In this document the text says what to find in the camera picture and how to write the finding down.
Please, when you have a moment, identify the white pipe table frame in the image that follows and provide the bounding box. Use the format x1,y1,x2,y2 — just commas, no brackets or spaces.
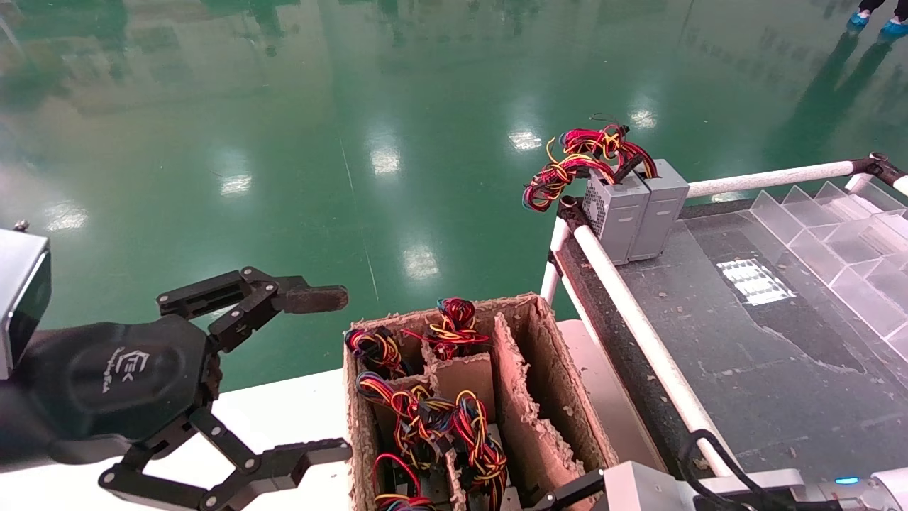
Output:
539,153,908,511

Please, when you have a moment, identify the clear acrylic divider tray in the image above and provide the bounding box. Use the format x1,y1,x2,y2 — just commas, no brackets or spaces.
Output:
748,181,908,363

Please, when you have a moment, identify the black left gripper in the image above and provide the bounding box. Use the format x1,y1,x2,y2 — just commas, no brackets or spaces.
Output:
21,316,353,511

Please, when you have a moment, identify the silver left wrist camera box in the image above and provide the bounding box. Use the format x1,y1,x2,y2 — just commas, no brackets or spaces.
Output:
0,227,52,380

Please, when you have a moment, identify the person in black clothes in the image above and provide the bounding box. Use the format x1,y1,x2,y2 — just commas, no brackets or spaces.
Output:
846,0,908,40

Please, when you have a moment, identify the black cable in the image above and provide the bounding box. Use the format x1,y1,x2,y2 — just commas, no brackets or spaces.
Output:
677,428,777,511

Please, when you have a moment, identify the worn cardboard box with dividers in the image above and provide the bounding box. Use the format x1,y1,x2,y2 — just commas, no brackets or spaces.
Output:
343,292,625,511

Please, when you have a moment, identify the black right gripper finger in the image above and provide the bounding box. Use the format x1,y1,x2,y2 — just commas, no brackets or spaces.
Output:
525,468,607,511

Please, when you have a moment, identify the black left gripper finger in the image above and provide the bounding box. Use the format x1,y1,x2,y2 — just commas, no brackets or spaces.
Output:
156,266,350,353

